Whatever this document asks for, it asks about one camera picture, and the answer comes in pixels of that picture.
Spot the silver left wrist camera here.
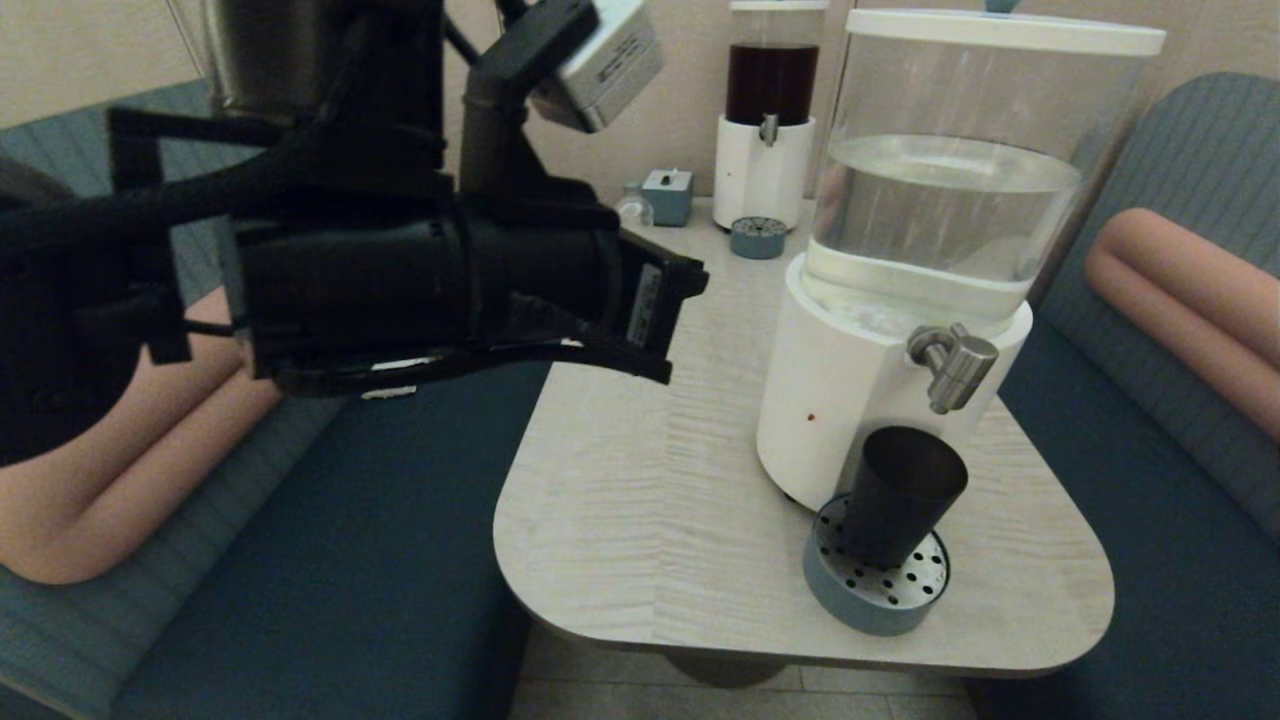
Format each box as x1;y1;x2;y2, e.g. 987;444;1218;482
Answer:
530;0;667;135

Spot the silver metal dispenser tap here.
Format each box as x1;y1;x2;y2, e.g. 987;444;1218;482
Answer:
907;323;1000;415

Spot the teal upholstered booth bench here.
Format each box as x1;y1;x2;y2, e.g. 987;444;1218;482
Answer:
0;78;581;720
965;72;1280;720

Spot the teal tissue box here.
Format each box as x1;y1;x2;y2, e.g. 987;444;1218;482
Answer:
641;168;695;228

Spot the small white dark-drink dispenser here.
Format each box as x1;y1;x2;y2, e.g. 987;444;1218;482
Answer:
712;0;831;233

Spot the large blue-grey perforated drip tray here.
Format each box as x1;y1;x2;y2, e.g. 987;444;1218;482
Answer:
803;493;951;638

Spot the beige table pedestal base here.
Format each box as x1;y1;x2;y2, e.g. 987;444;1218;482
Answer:
665;650;791;689

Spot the large white clear water dispenser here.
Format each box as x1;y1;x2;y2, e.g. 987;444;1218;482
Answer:
755;8;1167;513

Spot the dark smoky plastic cup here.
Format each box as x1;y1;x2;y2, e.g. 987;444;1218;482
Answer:
840;427;969;571

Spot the small blue-grey drip tray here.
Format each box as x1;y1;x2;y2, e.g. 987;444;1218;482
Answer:
729;215;789;261

